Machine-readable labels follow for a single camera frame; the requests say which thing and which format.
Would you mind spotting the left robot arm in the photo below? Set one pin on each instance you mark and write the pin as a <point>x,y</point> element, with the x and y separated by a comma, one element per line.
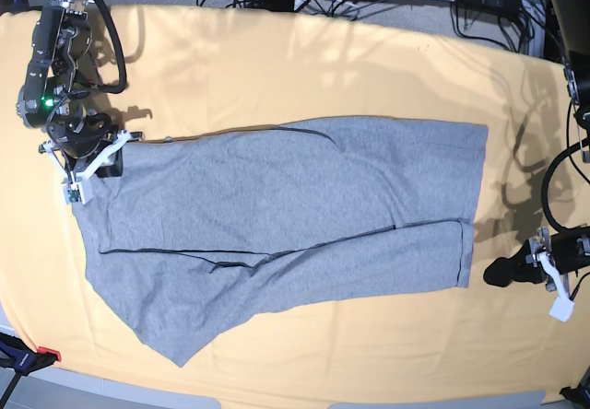
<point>573,19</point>

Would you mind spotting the blue red table clamp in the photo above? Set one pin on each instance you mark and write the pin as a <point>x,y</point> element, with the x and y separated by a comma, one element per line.
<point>16,355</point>

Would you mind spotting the yellow table cloth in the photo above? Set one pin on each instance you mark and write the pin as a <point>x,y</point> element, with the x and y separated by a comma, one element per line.
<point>195,70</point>

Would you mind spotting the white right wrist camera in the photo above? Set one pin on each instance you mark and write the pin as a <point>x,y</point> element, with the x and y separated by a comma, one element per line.
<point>77,191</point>

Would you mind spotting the grey t-shirt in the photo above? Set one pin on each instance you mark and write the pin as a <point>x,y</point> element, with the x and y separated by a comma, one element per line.
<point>196,237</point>

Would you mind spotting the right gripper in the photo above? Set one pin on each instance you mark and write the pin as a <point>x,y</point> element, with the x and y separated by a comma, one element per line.
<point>102,156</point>

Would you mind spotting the black clamp right corner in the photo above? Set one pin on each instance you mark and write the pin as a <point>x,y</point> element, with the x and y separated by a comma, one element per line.
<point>579,396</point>

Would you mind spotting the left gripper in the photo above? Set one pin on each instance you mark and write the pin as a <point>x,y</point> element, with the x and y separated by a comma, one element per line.
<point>544,258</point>

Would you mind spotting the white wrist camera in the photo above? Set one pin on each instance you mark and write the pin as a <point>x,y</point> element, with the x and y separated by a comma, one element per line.
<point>77,191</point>
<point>562,309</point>

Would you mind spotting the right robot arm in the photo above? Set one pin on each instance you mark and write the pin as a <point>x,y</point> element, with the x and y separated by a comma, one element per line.
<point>51,98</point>

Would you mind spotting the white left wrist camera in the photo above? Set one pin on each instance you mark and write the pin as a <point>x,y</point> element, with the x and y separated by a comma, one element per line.
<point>562,309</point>

